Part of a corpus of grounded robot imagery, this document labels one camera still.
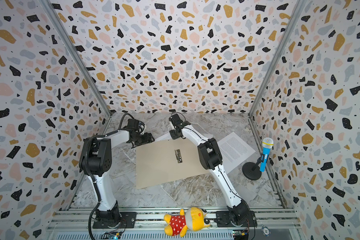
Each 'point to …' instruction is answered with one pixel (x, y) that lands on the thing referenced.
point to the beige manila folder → (167, 160)
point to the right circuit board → (240, 234)
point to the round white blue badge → (265, 231)
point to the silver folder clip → (178, 154)
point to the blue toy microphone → (268, 143)
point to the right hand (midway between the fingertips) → (173, 130)
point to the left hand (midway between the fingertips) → (150, 138)
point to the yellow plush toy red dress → (195, 219)
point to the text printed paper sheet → (165, 137)
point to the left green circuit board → (111, 235)
